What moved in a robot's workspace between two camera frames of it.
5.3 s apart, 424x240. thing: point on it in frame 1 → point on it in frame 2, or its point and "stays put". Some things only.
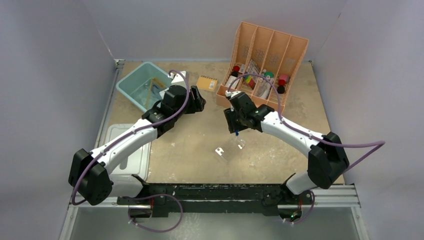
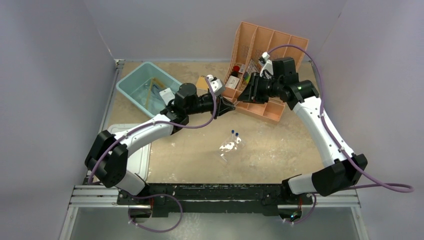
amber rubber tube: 158,83 stays put
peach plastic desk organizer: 262,63 stays put
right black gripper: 230,114 → 252,93
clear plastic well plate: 227,151 stays put
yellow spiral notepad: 207,84 stays put
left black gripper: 197,102 → 223,106
